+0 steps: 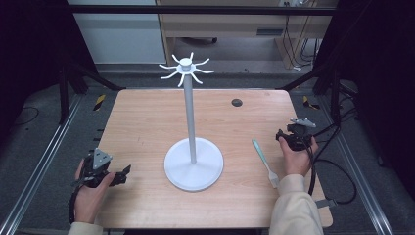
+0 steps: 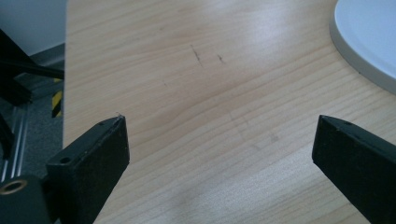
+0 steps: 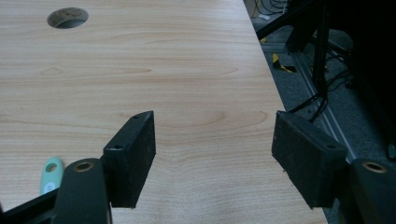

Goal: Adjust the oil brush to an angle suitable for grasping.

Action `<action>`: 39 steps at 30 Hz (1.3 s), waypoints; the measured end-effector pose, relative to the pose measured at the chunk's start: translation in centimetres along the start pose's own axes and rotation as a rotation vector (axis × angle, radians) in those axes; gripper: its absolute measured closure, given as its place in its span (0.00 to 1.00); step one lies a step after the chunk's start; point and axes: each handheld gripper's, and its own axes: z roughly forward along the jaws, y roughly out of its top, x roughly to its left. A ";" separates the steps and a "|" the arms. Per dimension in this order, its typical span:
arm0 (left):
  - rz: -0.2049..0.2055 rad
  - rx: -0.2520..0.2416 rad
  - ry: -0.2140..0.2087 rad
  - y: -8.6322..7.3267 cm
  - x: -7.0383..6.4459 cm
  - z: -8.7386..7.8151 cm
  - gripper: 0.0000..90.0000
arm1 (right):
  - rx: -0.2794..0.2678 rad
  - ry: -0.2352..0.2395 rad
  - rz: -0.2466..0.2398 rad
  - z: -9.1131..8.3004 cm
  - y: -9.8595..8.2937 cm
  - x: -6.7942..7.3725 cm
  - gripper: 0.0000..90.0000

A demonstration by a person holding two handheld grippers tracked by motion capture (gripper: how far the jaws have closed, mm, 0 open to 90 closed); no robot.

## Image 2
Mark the black metal stand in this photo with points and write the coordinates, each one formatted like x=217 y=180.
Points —
x=15 y=74

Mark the aluminium profile rail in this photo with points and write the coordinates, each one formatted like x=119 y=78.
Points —
x=15 y=140

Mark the yellow black striped tape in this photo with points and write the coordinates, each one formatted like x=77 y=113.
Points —
x=57 y=102

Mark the white round plate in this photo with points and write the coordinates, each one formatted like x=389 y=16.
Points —
x=367 y=34

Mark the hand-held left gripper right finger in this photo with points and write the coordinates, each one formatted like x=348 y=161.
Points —
x=358 y=161

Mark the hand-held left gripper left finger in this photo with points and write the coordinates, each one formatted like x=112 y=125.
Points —
x=90 y=165

